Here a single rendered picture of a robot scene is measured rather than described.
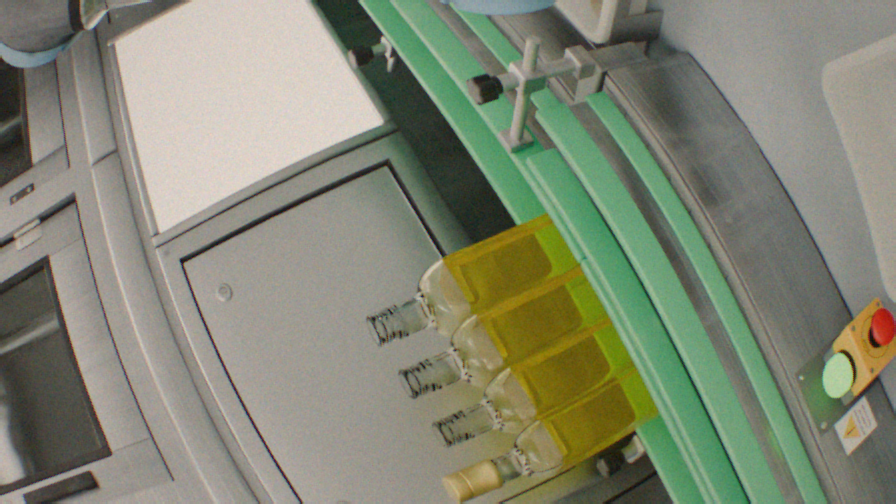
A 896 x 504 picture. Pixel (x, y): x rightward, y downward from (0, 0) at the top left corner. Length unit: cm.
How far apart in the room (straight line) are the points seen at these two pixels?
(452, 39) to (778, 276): 46
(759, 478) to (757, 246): 24
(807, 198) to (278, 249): 61
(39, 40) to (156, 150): 58
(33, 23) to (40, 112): 76
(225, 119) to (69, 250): 31
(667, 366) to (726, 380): 10
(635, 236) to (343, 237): 38
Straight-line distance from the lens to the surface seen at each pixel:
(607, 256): 98
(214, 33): 140
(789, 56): 90
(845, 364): 86
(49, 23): 73
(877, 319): 85
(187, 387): 112
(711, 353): 88
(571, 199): 100
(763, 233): 94
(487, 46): 114
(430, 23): 115
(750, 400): 88
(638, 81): 100
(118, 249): 122
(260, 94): 130
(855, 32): 80
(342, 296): 115
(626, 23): 105
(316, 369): 112
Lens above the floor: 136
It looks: 17 degrees down
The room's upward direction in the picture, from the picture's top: 113 degrees counter-clockwise
